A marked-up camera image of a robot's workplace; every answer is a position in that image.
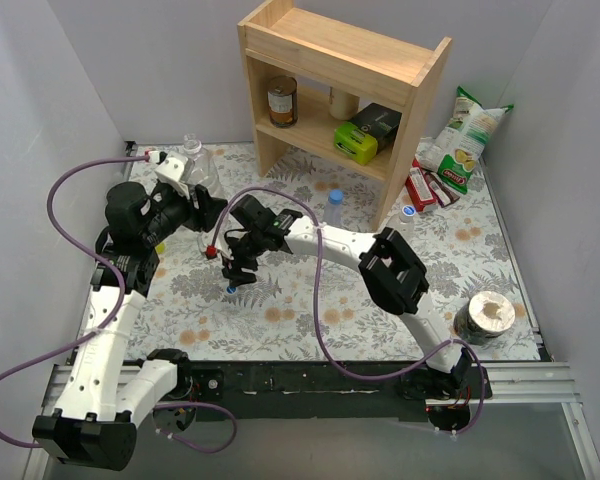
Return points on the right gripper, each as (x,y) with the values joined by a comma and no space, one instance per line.
(242,260)

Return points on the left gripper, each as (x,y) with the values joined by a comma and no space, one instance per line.
(203,208)

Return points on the clear plastic bottle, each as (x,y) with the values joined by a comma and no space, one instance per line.
(200,167)
(404,228)

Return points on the blue tinted plastic bottle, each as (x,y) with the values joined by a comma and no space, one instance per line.
(332,214)

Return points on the blue bottle cap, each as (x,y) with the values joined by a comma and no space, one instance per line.
(335,197)

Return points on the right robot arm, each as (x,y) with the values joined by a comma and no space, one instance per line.
(393,274)

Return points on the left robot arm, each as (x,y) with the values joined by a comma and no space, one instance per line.
(95,420)

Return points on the tin can on shelf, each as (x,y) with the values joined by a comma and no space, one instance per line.
(282,101)

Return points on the white cup on shelf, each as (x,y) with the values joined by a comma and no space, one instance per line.
(342,105)

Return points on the green and black box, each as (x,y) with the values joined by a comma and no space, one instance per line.
(367,133)

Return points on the wooden shelf unit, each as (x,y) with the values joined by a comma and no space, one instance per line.
(278,38)

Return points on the red snack packet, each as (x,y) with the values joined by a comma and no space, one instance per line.
(426,191)

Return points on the green chips bag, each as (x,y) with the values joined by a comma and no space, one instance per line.
(454,153)

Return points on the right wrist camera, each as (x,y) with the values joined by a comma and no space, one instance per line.
(211,248)

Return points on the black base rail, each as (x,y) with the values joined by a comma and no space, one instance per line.
(209,391)

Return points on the aluminium frame rail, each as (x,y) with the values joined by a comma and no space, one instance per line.
(535,383)

